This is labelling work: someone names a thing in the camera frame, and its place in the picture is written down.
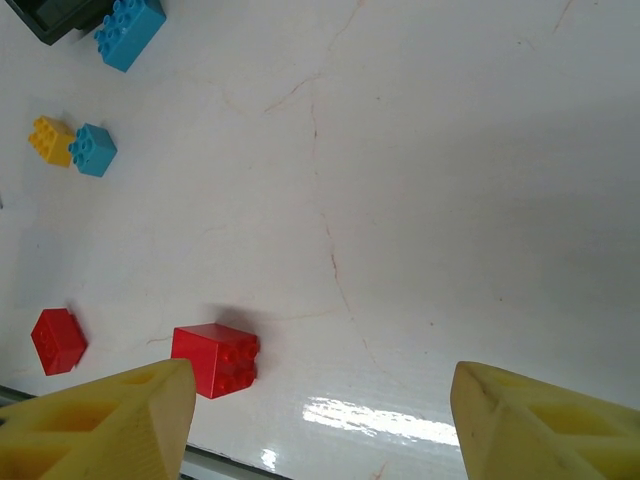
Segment black plastic bin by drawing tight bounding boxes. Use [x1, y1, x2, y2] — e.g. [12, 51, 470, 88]
[7, 0, 119, 47]

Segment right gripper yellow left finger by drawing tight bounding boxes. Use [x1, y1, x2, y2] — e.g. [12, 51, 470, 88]
[0, 357, 197, 480]

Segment yellow lego brick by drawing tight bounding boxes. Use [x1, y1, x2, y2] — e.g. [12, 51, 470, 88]
[27, 115, 77, 169]

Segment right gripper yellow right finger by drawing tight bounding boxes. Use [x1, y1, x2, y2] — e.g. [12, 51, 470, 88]
[451, 360, 640, 480]

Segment long blue lego brick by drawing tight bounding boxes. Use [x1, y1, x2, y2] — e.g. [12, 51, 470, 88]
[93, 0, 167, 74]

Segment red lego brick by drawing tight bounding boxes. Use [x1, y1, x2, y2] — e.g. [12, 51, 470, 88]
[170, 322, 260, 401]
[29, 307, 89, 377]

